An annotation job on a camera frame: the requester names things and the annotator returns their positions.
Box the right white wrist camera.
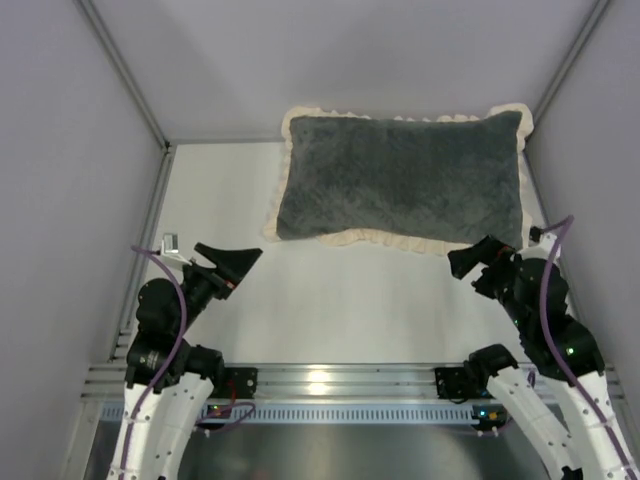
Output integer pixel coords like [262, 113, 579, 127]
[522, 226, 557, 259]

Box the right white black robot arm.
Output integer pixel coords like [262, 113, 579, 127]
[447, 229, 639, 479]

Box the aluminium mounting rail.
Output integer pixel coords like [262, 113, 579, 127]
[81, 363, 625, 403]

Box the slotted grey cable duct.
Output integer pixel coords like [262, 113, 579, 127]
[99, 403, 506, 426]

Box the grey cream-ruffled pillowcase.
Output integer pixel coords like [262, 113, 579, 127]
[263, 103, 534, 255]

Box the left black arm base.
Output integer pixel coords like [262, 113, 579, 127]
[216, 367, 258, 400]

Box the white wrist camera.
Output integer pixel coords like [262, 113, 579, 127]
[159, 233, 190, 270]
[522, 226, 557, 259]

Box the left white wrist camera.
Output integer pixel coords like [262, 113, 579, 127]
[159, 233, 190, 270]

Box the aluminium frame post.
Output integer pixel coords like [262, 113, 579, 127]
[73, 0, 171, 152]
[533, 0, 614, 126]

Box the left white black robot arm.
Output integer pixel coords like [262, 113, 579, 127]
[107, 243, 262, 479]

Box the right aluminium frame post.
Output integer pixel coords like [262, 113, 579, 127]
[533, 0, 614, 126]

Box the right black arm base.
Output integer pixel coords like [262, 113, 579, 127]
[434, 367, 482, 404]

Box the left aluminium frame post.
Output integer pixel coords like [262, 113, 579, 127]
[73, 0, 171, 152]

